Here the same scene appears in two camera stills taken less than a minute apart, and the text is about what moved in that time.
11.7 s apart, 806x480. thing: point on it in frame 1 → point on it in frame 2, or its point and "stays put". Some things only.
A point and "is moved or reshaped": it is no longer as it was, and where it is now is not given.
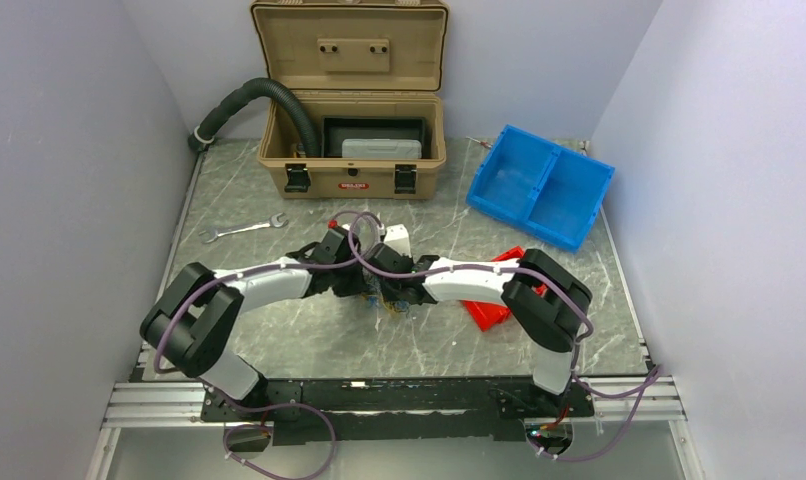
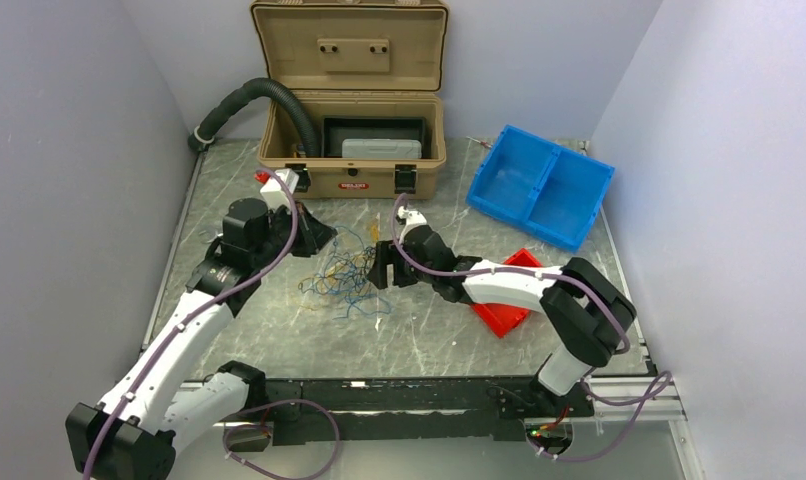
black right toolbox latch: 405,178 stays put
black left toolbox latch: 299,179 stays put
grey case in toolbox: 381,149 stays put
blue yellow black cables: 374,295 is moved or reshaped
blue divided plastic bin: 550,189 stays put
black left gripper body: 347,280 → 280,235
